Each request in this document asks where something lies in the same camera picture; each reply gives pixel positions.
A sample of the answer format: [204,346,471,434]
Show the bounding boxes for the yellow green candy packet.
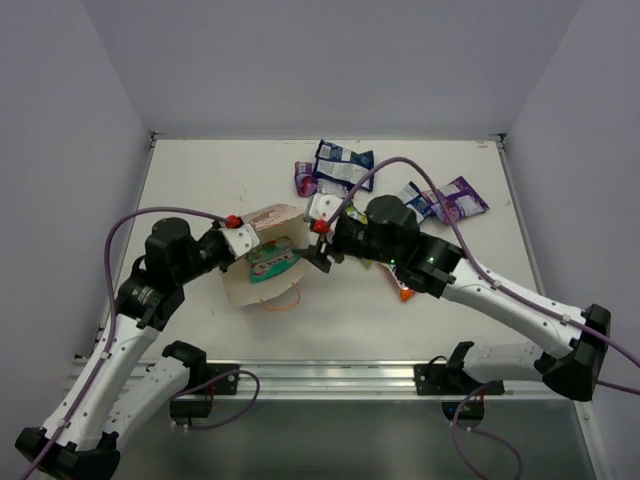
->
[344,202,368,224]

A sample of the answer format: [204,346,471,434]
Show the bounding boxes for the green snack packet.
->
[248,236,300,284]

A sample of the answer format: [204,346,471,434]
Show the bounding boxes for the white paper bag orange handles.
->
[222,203,311,311]

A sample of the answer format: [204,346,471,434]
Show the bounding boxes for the purple blue snack bar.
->
[294,162,349,198]

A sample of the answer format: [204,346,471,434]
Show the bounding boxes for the blue white chips bag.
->
[397,182,435,223]

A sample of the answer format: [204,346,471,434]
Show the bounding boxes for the dark blue crisps bag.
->
[312,139,375,189]

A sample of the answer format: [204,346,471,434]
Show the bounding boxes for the orange fruit candy packet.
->
[379,263,415,302]

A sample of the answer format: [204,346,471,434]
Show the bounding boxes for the pink snack packet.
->
[424,176,490,224]

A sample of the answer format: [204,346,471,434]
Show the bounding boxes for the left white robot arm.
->
[15,208,260,479]

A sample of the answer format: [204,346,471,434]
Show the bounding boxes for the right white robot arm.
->
[299,194,611,402]

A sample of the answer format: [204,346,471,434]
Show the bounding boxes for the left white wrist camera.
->
[221,224,261,260]

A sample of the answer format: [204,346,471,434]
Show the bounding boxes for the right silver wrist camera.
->
[304,194,347,234]

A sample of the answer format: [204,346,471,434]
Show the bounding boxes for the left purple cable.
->
[19,205,239,480]

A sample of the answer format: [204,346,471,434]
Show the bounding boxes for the aluminium front rail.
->
[69,357,591,401]

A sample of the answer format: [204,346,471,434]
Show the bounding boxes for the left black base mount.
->
[169,363,239,423]

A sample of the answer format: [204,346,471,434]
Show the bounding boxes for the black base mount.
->
[413,355,505,426]
[169,363,239,423]

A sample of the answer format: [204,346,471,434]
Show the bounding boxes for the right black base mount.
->
[413,355,505,426]

